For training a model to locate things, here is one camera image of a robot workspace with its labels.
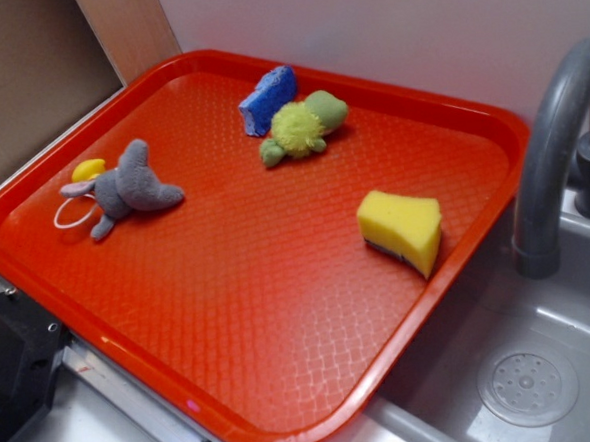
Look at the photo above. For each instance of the red plastic tray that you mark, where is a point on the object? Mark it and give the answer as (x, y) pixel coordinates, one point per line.
(255, 306)

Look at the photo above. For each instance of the wooden board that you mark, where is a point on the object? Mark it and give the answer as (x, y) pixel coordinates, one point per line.
(134, 34)

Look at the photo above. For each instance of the yellow sponge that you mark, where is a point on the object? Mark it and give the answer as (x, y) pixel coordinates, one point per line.
(407, 227)

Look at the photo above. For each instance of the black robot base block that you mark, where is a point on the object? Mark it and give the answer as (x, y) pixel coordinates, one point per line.
(32, 341)

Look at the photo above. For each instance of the blue sponge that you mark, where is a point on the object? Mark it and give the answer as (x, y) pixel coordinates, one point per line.
(273, 90)

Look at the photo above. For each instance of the grey toy faucet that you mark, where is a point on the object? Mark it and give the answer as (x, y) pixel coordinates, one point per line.
(550, 163)

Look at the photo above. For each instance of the grey plastic sink basin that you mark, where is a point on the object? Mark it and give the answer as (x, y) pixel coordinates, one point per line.
(502, 358)

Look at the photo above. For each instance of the brown cardboard panel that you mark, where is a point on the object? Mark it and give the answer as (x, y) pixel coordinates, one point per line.
(53, 71)

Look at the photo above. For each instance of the grey plush mouse toy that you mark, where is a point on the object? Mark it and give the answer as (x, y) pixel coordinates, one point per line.
(131, 186)

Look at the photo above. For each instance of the green plush turtle toy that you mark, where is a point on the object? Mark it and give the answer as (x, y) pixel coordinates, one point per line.
(298, 129)

